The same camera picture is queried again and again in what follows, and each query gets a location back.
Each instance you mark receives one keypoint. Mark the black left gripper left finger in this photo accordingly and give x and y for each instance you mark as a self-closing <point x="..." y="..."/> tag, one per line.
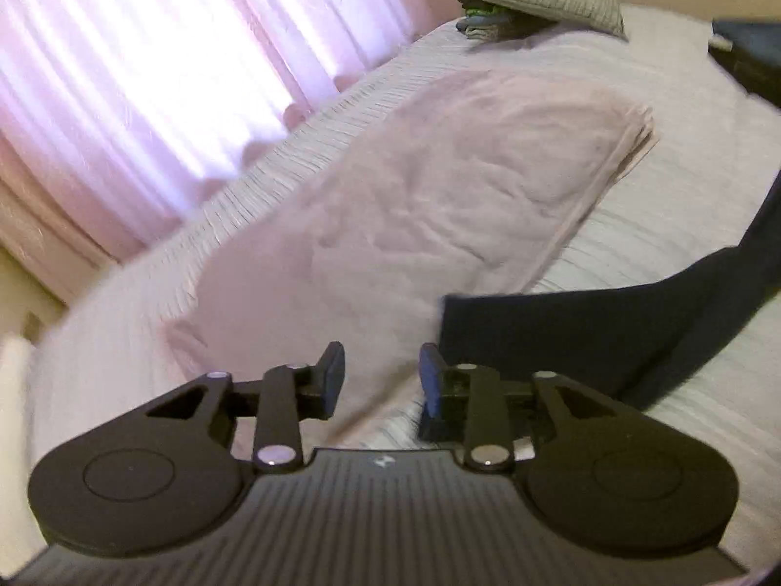
<point x="279" y="402"/>

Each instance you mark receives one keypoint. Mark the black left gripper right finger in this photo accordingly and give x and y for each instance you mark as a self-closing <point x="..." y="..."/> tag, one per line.
<point x="474" y="408"/>

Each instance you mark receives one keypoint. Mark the dark navy garment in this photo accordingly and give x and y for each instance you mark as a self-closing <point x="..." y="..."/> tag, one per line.
<point x="636" y="344"/>

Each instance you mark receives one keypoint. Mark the folded dark clothes stack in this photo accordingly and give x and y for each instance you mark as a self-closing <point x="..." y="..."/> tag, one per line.
<point x="749" y="50"/>

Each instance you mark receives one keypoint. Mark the pink folded blanket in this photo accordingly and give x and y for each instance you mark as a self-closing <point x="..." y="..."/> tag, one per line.
<point x="470" y="186"/>

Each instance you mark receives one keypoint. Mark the white striped bedspread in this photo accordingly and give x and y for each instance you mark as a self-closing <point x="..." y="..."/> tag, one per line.
<point x="696" y="191"/>

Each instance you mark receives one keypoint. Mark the pink sheer curtain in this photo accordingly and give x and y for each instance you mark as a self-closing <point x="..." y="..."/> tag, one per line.
<point x="119" y="118"/>

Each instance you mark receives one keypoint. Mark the green item under pillow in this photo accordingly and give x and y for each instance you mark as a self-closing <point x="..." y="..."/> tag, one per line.
<point x="486" y="22"/>

